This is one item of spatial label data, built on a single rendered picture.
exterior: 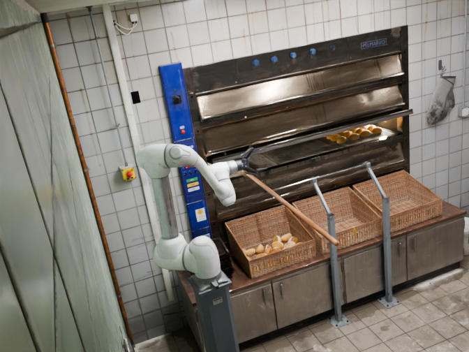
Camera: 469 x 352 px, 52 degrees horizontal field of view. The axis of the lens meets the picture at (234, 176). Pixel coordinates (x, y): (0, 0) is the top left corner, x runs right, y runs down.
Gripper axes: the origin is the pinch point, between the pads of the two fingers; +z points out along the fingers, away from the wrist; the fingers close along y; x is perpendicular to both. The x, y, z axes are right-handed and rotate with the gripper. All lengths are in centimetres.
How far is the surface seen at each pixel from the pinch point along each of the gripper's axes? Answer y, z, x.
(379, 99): -5, 132, -56
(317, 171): 44, 69, -57
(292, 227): 80, 34, -41
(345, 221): 90, 84, -42
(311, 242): 77, 32, -6
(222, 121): -17, -8, -55
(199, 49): -72, -17, -55
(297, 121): -3, 54, -55
